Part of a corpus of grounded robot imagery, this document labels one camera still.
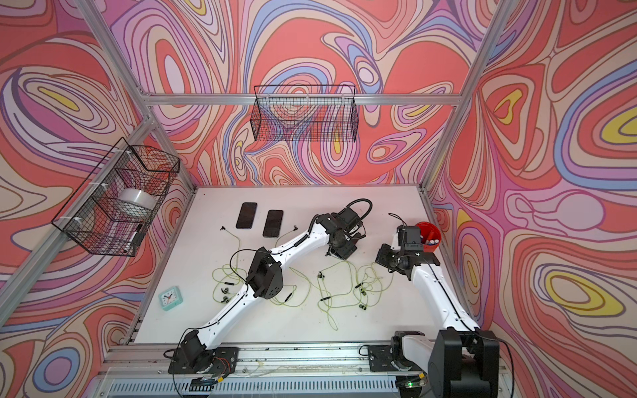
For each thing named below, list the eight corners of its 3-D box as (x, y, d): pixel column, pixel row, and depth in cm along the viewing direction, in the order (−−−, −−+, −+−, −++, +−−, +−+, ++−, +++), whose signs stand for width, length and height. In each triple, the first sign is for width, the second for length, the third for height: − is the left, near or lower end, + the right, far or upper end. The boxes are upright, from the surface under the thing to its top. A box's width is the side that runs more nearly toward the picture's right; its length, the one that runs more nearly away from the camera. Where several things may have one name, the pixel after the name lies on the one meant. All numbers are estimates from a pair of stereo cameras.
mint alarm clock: (165, 312, 85) (161, 310, 83) (161, 297, 88) (157, 294, 86) (184, 302, 87) (180, 299, 85) (179, 288, 90) (175, 285, 88)
